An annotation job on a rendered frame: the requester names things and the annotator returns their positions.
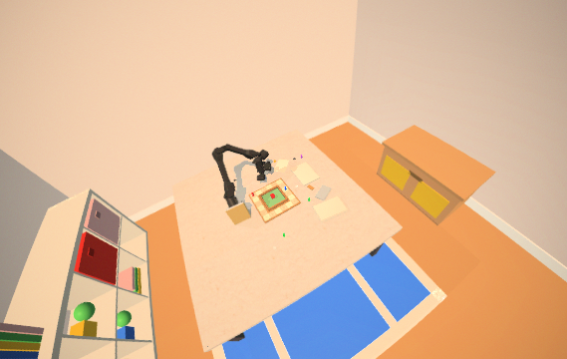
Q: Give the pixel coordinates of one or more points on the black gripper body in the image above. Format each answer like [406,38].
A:
[262,175]

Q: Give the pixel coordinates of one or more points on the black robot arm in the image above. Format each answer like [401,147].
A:
[229,187]

